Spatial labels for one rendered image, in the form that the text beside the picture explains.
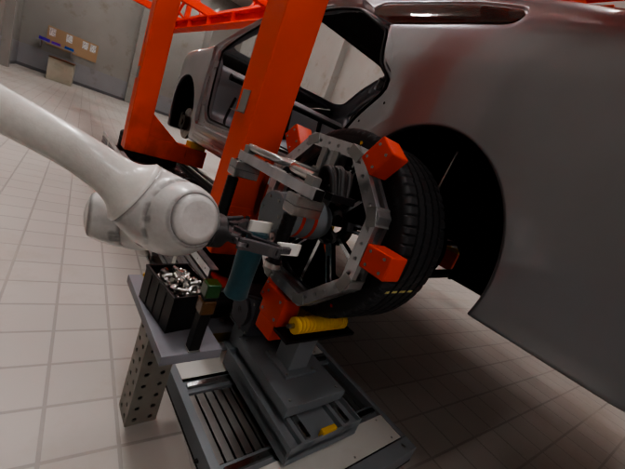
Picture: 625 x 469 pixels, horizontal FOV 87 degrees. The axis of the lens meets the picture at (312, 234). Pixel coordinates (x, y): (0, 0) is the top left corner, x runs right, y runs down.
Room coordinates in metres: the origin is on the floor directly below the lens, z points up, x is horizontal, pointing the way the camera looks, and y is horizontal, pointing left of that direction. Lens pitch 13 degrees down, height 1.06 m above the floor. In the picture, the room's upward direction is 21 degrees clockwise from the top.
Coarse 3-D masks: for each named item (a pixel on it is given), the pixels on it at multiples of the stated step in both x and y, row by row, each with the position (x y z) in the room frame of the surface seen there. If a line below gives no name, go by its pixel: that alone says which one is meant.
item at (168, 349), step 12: (132, 276) 1.01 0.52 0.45; (132, 288) 0.96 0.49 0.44; (144, 312) 0.86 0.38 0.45; (144, 324) 0.83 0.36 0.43; (156, 324) 0.83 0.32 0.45; (156, 336) 0.78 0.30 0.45; (168, 336) 0.80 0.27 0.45; (180, 336) 0.81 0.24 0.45; (204, 336) 0.85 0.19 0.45; (156, 348) 0.74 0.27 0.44; (168, 348) 0.75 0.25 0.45; (180, 348) 0.77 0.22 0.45; (204, 348) 0.80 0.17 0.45; (216, 348) 0.82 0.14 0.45; (156, 360) 0.73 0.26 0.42; (168, 360) 0.73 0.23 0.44; (180, 360) 0.75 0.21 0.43; (192, 360) 0.77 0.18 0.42
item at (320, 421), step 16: (240, 368) 1.14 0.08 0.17; (240, 384) 1.11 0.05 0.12; (256, 384) 1.11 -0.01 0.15; (256, 400) 1.03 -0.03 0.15; (336, 400) 1.19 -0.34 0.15; (256, 416) 1.01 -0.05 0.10; (272, 416) 0.99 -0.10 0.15; (304, 416) 1.05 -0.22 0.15; (320, 416) 1.08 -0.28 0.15; (336, 416) 1.08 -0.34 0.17; (352, 416) 1.14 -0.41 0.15; (272, 432) 0.94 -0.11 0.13; (288, 432) 0.95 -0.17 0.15; (304, 432) 0.94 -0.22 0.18; (320, 432) 0.98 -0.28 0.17; (336, 432) 1.02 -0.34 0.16; (352, 432) 1.10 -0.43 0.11; (288, 448) 0.87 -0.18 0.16; (304, 448) 0.92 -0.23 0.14; (320, 448) 0.98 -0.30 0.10
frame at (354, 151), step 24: (312, 144) 1.14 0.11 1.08; (336, 144) 1.06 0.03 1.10; (288, 168) 1.25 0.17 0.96; (360, 168) 0.97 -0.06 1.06; (360, 192) 0.94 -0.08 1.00; (384, 216) 0.90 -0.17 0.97; (360, 240) 0.89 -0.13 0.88; (288, 288) 1.04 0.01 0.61; (312, 288) 0.96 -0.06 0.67; (336, 288) 0.90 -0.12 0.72; (360, 288) 0.91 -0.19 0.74
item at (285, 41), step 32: (288, 0) 1.28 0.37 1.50; (320, 0) 1.36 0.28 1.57; (288, 32) 1.31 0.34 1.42; (256, 64) 1.35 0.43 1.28; (288, 64) 1.33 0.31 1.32; (256, 96) 1.29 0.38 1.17; (288, 96) 1.36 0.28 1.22; (256, 128) 1.30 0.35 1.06; (224, 160) 1.36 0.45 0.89; (256, 192) 1.36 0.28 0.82
